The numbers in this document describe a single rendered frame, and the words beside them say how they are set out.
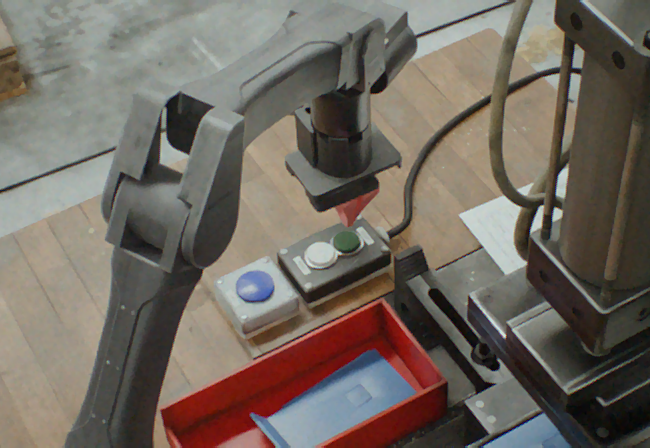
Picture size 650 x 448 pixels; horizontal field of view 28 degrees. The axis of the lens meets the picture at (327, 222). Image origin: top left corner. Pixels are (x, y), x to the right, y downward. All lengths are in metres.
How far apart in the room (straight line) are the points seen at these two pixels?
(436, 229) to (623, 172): 0.64
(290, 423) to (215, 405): 0.08
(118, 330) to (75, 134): 1.87
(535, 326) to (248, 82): 0.30
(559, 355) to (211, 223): 0.28
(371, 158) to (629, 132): 0.52
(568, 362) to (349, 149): 0.36
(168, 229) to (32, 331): 0.44
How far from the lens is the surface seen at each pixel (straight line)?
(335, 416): 1.31
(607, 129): 0.84
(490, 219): 1.47
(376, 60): 1.20
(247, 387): 1.31
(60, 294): 1.45
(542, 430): 1.21
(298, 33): 1.14
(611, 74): 0.80
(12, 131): 2.97
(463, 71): 1.65
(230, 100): 1.03
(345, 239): 1.41
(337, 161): 1.27
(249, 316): 1.36
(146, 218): 1.03
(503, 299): 1.10
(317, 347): 1.32
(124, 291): 1.06
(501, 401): 1.23
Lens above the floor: 2.01
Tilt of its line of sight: 49 degrees down
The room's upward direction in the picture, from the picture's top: 4 degrees counter-clockwise
